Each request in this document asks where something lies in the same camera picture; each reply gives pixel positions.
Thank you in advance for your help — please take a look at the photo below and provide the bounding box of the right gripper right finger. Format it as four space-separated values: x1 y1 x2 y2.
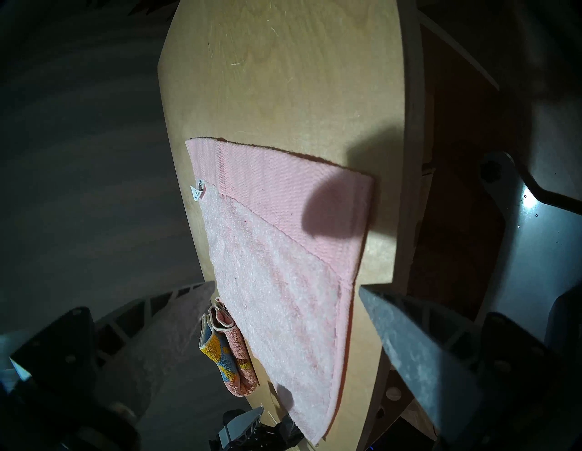
358 285 582 451

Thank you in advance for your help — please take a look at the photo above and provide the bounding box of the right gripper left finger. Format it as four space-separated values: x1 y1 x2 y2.
9 281 216 451

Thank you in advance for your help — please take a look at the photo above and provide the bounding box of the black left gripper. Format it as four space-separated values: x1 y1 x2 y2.
208 406 305 451

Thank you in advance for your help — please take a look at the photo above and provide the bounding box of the sunflower print terry towel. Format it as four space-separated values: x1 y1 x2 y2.
199 298 260 397

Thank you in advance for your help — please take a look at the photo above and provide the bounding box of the plain pink terry towel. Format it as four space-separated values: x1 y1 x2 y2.
186 138 376 445

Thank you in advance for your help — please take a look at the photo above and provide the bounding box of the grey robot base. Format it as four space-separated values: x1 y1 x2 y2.
480 150 582 346

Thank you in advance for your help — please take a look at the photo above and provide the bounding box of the wooden table underframe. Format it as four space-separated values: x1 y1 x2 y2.
368 9 501 448

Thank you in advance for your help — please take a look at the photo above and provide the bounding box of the black computer tower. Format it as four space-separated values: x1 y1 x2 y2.
368 414 437 451

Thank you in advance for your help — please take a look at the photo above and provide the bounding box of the grey pleated curtain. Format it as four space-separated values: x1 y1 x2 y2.
0 0 214 451

